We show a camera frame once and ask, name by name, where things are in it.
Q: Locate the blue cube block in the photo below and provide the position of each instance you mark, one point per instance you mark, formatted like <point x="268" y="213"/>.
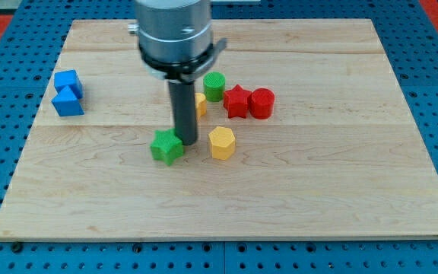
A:
<point x="69" y="79"/>

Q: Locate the red star block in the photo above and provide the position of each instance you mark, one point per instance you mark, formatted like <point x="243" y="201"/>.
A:
<point x="236" y="101"/>

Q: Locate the green star block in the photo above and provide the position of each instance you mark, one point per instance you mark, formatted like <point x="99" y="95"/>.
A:
<point x="166" y="146"/>

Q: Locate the wooden board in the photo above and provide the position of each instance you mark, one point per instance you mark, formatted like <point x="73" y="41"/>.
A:
<point x="340" y="159"/>

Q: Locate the yellow block behind tool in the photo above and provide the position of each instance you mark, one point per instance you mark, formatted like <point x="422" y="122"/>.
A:
<point x="200" y="105"/>

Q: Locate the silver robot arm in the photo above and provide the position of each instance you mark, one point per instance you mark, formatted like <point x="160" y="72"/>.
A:
<point x="175" y="38"/>

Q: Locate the red cylinder block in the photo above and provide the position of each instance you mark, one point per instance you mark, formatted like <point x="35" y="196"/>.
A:
<point x="261" y="103"/>

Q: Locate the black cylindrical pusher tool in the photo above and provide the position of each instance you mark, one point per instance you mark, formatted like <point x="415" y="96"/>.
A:
<point x="182" y="98"/>

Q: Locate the yellow hexagon block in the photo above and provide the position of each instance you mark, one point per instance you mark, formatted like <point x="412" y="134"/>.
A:
<point x="222" y="143"/>

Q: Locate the green cylinder block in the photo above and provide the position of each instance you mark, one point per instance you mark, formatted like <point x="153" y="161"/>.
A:
<point x="214" y="86"/>

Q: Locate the blue triangular block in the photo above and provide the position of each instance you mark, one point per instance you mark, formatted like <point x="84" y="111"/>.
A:
<point x="66" y="103"/>

